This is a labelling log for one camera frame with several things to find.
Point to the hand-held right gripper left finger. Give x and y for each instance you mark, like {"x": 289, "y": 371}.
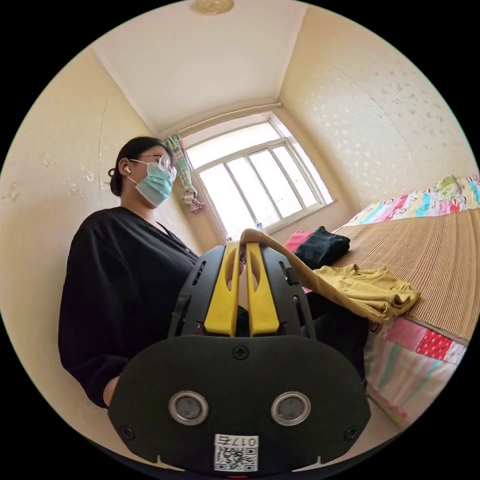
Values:
{"x": 222, "y": 300}

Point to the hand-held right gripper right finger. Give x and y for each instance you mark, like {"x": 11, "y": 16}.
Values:
{"x": 262, "y": 300}

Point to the yellow long sleeve shirt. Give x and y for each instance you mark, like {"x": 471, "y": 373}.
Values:
{"x": 360, "y": 296}

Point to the person's left hand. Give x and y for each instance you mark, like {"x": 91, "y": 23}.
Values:
{"x": 110, "y": 392}

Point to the pile of clothes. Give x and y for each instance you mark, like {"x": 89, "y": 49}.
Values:
{"x": 318, "y": 245}

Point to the person's body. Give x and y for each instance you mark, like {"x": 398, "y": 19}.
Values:
{"x": 123, "y": 285}

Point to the window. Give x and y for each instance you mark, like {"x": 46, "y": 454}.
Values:
{"x": 255, "y": 187}

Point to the checked curtain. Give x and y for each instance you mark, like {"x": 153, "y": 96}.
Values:
{"x": 183, "y": 172}

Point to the bed with woven mat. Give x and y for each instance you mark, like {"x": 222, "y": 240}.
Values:
{"x": 412, "y": 255}

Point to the round ceiling lamp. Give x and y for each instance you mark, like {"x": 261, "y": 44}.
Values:
{"x": 213, "y": 5}

